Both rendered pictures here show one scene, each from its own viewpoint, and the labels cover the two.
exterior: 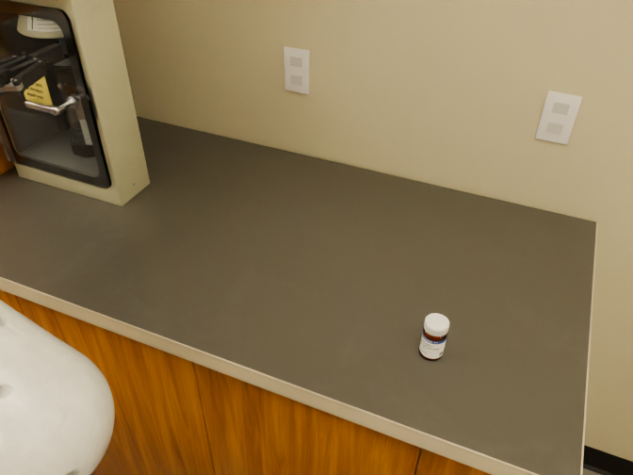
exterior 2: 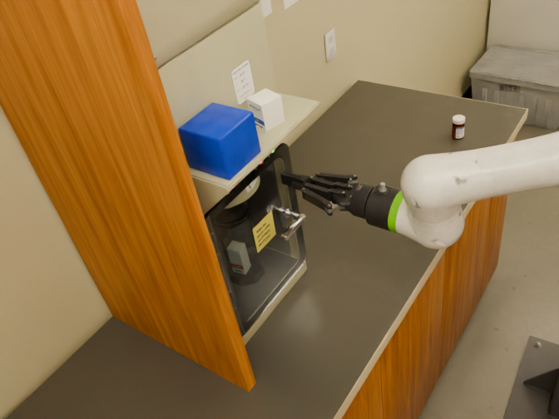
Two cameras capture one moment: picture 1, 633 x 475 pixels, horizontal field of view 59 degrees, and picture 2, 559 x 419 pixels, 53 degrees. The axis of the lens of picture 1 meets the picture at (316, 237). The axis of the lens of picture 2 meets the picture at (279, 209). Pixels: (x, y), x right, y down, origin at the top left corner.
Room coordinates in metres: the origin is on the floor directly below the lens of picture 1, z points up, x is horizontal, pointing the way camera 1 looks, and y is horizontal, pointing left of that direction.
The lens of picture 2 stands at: (0.76, 1.54, 2.11)
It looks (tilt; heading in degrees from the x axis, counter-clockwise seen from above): 40 degrees down; 289
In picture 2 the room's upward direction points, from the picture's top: 11 degrees counter-clockwise
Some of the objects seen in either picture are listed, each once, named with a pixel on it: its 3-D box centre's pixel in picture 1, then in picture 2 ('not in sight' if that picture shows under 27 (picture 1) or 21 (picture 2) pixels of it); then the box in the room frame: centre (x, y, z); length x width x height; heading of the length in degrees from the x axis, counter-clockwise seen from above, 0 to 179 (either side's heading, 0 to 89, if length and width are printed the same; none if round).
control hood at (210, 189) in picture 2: not in sight; (259, 155); (1.09, 0.63, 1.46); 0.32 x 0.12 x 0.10; 67
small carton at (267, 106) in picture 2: not in sight; (265, 110); (1.07, 0.59, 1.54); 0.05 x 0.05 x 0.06; 51
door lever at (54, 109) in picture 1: (50, 104); (289, 224); (1.08, 0.56, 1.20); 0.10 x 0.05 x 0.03; 67
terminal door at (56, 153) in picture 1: (36, 96); (262, 242); (1.14, 0.61, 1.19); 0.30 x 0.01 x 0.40; 67
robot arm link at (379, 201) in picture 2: not in sight; (384, 205); (0.84, 0.61, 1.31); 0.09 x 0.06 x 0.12; 67
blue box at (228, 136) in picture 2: not in sight; (220, 140); (1.13, 0.72, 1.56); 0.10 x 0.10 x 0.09; 67
